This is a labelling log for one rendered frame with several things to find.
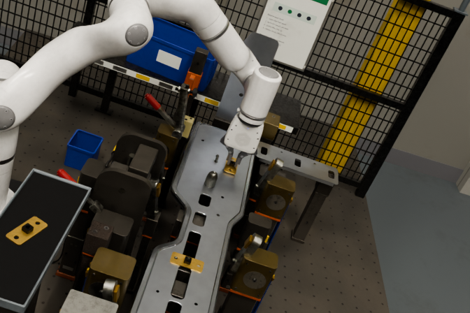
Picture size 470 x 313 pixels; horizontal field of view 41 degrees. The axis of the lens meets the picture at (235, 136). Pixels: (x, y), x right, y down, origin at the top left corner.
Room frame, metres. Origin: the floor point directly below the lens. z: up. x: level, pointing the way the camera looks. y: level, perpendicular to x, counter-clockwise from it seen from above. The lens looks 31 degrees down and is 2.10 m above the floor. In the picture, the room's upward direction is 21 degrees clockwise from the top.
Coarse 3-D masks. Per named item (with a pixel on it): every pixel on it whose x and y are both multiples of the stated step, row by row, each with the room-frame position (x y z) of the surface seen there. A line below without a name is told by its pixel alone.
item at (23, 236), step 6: (24, 222) 0.93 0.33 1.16; (30, 222) 0.94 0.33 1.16; (42, 222) 0.95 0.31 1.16; (18, 228) 0.91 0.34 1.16; (24, 228) 0.91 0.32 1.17; (30, 228) 0.91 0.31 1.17; (36, 228) 0.93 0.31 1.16; (42, 228) 0.93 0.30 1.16; (6, 234) 0.88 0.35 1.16; (12, 234) 0.89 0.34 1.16; (18, 234) 0.90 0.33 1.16; (24, 234) 0.90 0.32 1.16; (30, 234) 0.91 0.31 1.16; (36, 234) 0.92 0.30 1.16; (12, 240) 0.87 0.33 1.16; (18, 240) 0.88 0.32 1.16; (24, 240) 0.89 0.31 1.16
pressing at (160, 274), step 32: (192, 128) 1.76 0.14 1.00; (192, 160) 1.59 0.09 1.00; (224, 160) 1.65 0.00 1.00; (192, 192) 1.44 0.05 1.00; (224, 192) 1.50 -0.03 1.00; (192, 224) 1.31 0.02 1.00; (224, 224) 1.36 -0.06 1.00; (160, 256) 1.15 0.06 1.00; (224, 256) 1.24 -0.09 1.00; (160, 288) 1.06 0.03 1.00; (192, 288) 1.09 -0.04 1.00
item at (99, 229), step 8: (96, 224) 1.07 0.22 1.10; (104, 224) 1.08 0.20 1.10; (88, 232) 1.04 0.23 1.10; (96, 232) 1.05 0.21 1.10; (104, 232) 1.06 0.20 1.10; (112, 232) 1.07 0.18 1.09; (88, 240) 1.03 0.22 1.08; (96, 240) 1.03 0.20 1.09; (104, 240) 1.03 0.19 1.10; (88, 248) 1.03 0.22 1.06; (96, 248) 1.03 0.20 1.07; (88, 256) 1.04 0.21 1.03; (80, 264) 1.04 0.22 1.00; (88, 264) 1.04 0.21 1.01; (80, 272) 1.04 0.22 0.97; (80, 280) 1.04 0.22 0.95; (80, 288) 1.04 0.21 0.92
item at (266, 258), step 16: (256, 256) 1.23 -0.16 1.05; (272, 256) 1.25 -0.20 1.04; (240, 272) 1.21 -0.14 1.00; (256, 272) 1.21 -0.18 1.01; (272, 272) 1.21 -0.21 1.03; (240, 288) 1.21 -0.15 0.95; (256, 288) 1.21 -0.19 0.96; (224, 304) 1.24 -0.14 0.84; (240, 304) 1.22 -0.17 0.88; (256, 304) 1.26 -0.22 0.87
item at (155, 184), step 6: (150, 180) 1.29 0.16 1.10; (156, 180) 1.30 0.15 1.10; (156, 186) 1.28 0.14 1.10; (156, 192) 1.29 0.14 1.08; (150, 198) 1.28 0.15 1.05; (156, 198) 1.29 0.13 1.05; (150, 204) 1.28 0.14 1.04; (156, 204) 1.30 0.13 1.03; (150, 210) 1.28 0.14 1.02; (156, 210) 1.30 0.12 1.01; (150, 216) 1.28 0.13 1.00
